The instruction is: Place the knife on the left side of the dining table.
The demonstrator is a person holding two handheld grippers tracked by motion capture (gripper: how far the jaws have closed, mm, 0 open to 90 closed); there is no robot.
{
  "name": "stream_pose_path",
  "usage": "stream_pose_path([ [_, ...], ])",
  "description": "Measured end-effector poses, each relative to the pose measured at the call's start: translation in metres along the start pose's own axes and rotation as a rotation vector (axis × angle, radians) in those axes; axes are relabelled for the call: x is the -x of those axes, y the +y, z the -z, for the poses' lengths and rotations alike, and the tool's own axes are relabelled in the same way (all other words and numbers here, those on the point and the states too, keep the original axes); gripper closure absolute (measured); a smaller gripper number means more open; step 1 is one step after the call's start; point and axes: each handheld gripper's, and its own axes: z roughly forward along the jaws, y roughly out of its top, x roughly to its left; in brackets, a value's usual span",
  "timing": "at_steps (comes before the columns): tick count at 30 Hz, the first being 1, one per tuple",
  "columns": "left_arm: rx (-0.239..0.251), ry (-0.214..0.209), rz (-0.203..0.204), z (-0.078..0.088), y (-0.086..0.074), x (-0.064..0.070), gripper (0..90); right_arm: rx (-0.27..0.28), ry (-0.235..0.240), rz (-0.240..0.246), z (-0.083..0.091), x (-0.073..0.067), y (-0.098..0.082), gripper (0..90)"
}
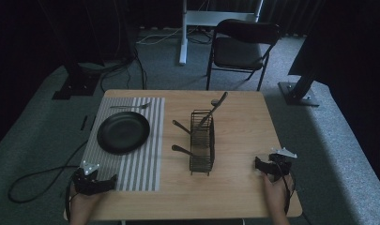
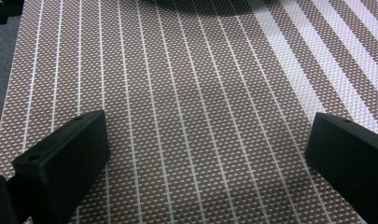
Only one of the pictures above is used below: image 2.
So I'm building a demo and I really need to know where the dark object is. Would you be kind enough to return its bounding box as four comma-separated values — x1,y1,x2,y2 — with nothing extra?
0,0,24,26

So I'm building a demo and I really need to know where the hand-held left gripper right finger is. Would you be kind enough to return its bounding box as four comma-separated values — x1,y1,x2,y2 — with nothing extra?
304,112,378,224

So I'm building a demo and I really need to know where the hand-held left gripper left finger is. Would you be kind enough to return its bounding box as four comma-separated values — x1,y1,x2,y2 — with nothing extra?
10,109,112,224

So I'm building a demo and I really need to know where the brown white striped woven placemat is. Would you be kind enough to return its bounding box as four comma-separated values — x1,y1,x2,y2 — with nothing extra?
0,0,378,224

